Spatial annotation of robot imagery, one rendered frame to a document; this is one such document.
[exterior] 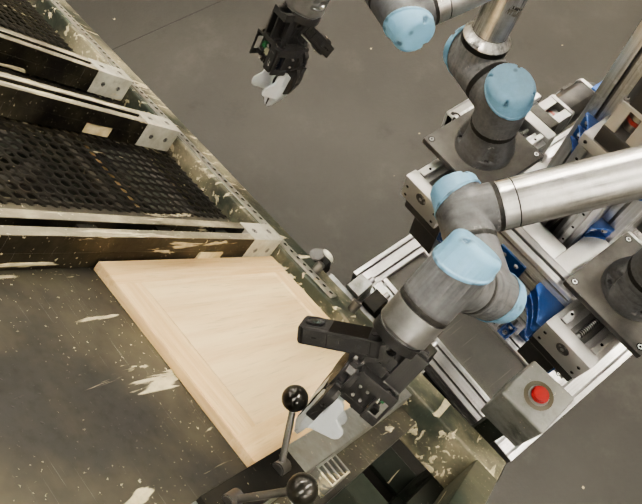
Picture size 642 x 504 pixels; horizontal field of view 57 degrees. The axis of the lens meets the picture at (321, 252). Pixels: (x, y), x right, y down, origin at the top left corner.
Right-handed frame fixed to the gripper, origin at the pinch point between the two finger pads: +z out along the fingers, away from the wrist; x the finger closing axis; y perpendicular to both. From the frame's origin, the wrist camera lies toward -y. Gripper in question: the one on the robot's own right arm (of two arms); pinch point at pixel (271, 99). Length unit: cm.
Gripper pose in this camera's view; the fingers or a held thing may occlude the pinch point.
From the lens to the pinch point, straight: 124.4
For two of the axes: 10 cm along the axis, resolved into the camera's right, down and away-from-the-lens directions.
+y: -6.9, 2.4, -6.8
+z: -4.1, 6.5, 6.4
